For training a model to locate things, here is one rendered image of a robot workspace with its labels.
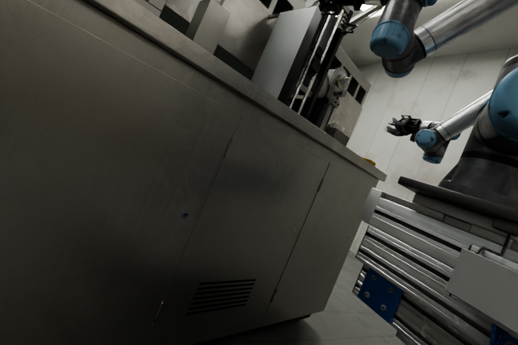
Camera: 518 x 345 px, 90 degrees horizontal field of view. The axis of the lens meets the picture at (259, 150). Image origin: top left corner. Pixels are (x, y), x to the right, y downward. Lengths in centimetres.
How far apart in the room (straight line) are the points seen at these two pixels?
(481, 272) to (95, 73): 69
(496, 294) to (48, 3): 77
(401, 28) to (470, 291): 49
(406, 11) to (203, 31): 63
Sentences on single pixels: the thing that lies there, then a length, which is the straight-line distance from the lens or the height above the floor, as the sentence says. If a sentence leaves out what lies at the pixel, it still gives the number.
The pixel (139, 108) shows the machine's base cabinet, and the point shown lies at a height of 73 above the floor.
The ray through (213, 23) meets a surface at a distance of 104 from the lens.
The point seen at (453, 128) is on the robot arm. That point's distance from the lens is 128.
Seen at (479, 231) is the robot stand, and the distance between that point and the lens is 64.
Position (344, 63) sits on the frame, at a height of 159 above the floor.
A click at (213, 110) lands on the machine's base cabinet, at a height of 79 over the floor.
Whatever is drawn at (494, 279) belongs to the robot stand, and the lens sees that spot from 50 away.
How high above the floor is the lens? 74
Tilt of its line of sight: level
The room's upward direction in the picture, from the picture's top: 23 degrees clockwise
